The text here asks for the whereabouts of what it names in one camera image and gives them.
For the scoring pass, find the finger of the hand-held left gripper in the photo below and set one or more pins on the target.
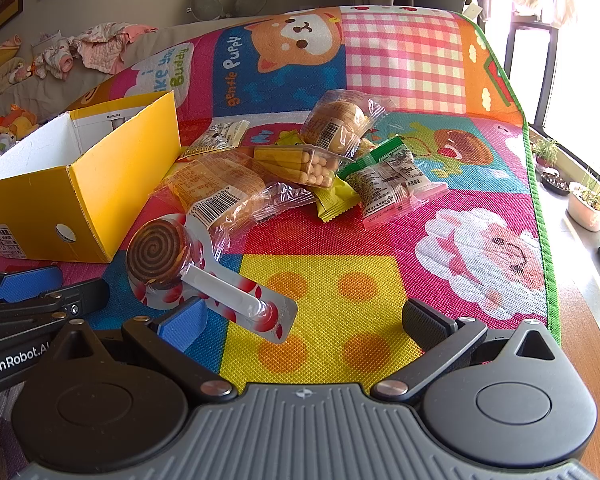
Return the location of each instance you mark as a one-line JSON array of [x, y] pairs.
[[82, 296], [27, 284]]

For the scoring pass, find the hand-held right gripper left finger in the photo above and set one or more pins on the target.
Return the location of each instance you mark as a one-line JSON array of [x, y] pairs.
[[186, 327]]

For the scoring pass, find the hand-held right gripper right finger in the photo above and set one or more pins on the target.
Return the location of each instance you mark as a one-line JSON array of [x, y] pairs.
[[425, 327]]

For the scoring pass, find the brown swirl lollipop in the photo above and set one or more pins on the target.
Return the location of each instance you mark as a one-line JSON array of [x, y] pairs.
[[155, 250]]

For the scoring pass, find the yellow cardboard box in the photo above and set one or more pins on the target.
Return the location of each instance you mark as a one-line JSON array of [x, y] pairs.
[[95, 195]]

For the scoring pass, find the orange-print bread packet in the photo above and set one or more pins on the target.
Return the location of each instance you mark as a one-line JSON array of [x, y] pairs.
[[215, 185]]

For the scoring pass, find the green and white nut packet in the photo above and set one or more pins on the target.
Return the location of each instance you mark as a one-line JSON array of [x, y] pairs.
[[385, 180]]

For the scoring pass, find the colourful cartoon play mat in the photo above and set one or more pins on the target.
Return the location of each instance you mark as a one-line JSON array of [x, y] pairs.
[[330, 280]]

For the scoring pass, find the small white stuffed toy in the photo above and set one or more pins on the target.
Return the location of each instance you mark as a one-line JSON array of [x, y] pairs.
[[4, 142]]

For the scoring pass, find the yellow-green snack packet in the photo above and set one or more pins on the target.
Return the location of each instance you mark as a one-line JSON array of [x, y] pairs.
[[337, 200]]

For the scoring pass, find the orange stuffed toy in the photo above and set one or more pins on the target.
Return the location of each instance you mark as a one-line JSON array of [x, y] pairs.
[[15, 120]]

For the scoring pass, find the small dark plant pot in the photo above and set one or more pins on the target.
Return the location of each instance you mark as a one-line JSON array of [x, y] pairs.
[[555, 182]]

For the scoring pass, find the small black-white print snack packet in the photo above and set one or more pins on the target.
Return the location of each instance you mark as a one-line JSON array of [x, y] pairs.
[[217, 135]]

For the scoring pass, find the clear box of biscuit sticks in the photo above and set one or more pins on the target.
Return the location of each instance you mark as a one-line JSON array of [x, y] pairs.
[[300, 162]]

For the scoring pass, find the white pot with grass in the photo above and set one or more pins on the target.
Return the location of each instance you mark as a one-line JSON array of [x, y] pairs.
[[587, 210]]

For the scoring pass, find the small pot with green plant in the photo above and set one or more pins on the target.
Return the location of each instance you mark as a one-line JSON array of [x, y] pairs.
[[545, 152]]

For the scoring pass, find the round bun in clear packet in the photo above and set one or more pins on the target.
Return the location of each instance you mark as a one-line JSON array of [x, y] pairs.
[[335, 120]]

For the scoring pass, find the pink cloth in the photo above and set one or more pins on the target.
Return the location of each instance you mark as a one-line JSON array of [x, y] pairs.
[[0, 57]]

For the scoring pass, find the pile of pink baby clothes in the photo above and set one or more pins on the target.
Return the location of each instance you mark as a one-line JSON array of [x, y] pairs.
[[100, 45]]

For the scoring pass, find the black window frame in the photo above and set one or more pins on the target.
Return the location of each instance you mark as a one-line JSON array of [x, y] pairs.
[[530, 70]]

